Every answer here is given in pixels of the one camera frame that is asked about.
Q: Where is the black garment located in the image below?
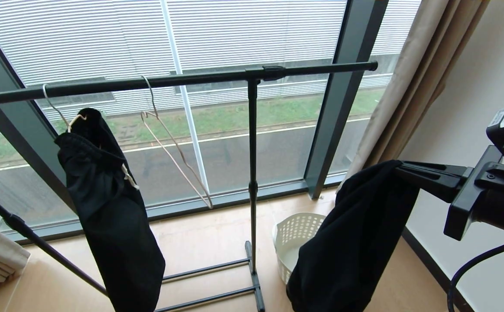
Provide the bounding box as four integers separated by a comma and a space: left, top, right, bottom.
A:
55, 108, 166, 312
286, 159, 420, 312

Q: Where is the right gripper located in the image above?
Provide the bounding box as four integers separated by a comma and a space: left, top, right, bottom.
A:
393, 145, 504, 241

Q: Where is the black clothes rack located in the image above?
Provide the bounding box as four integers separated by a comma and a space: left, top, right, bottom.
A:
0, 62, 379, 312

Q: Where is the white laundry basket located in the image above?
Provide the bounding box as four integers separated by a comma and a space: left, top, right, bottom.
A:
272, 212, 327, 285

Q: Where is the pink clothes hanger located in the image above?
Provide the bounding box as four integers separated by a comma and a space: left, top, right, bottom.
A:
140, 76, 214, 209
42, 84, 88, 133

